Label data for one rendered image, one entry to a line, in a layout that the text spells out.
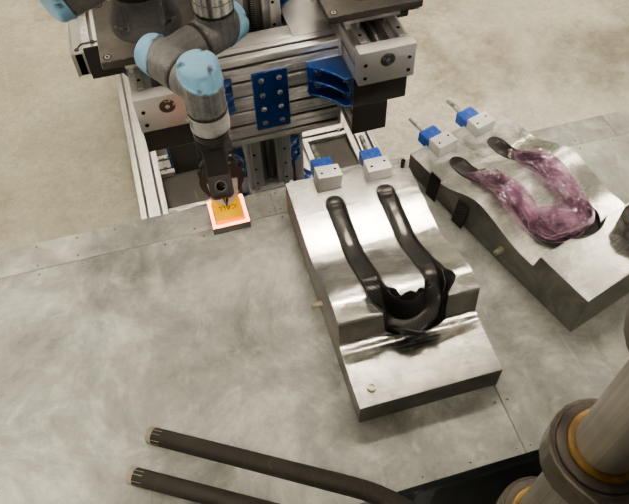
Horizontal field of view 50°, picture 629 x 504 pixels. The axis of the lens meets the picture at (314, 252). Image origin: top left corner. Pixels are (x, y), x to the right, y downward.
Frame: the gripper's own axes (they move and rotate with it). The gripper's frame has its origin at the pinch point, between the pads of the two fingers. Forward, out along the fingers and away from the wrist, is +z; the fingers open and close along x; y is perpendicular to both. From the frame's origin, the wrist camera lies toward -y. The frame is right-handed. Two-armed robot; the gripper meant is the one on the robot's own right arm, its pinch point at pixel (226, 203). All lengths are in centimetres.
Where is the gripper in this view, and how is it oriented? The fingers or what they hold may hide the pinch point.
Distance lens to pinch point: 143.6
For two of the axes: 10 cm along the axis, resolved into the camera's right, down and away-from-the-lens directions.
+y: -2.7, -7.7, 5.7
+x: -9.6, 2.3, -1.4
